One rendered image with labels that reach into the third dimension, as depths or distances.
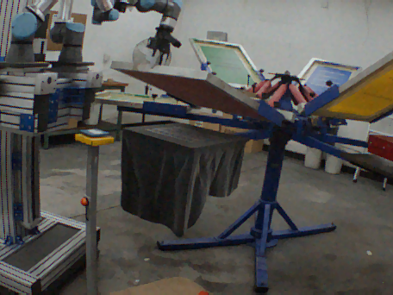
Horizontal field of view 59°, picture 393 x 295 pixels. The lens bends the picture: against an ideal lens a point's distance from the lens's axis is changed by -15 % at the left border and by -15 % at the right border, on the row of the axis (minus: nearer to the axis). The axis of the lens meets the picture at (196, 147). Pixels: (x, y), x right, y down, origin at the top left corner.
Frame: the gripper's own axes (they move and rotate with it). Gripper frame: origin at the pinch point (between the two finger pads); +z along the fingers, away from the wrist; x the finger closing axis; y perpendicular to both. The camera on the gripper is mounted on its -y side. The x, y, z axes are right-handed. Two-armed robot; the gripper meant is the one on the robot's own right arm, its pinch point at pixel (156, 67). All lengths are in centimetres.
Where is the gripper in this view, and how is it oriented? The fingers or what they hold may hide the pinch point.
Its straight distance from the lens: 179.3
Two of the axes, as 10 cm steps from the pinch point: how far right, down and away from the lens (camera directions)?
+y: -7.9, -2.2, 5.7
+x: -5.4, -1.7, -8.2
